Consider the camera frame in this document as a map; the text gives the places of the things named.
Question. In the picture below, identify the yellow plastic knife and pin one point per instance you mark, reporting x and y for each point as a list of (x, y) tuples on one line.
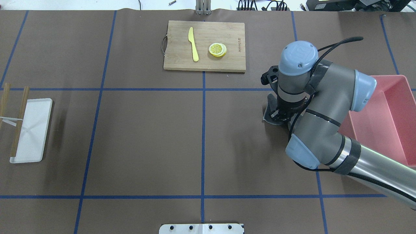
[(195, 55)]

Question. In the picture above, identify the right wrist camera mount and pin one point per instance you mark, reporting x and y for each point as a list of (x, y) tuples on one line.
[(271, 77)]

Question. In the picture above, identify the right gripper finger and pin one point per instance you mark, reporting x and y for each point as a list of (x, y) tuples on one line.
[(275, 115)]

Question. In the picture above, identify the dark grey cloth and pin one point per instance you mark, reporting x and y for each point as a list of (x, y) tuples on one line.
[(270, 108)]

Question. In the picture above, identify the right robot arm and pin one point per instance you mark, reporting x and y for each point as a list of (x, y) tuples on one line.
[(312, 96)]

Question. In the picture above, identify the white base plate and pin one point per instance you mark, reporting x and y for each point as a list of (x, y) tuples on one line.
[(218, 228)]

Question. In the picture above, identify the wooden cutting board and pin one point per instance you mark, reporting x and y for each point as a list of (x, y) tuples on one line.
[(178, 52)]

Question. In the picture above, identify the pink plastic bin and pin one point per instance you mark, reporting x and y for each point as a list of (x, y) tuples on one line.
[(387, 124)]

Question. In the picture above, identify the yellow lemon slices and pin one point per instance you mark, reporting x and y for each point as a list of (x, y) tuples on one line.
[(217, 49)]

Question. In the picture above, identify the aluminium frame post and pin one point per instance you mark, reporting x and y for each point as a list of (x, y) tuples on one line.
[(203, 7)]

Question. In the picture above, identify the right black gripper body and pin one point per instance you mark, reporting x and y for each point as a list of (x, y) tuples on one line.
[(287, 107)]

